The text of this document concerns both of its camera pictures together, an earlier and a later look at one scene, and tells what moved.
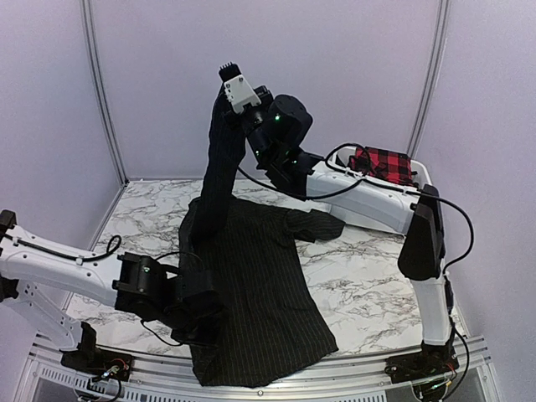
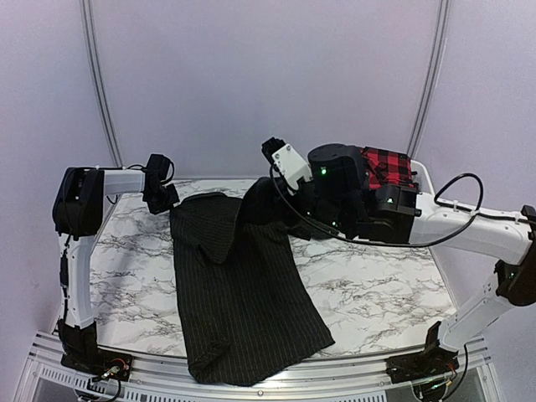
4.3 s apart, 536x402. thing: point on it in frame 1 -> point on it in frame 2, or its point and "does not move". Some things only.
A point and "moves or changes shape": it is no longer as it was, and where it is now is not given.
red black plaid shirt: [386, 165] does not move
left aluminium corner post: [87, 11] does not move
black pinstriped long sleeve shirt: [274, 316] moves or changes shape
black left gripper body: [187, 330] -> [162, 200]
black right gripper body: [260, 141] -> [329, 213]
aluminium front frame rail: [461, 363] does not move
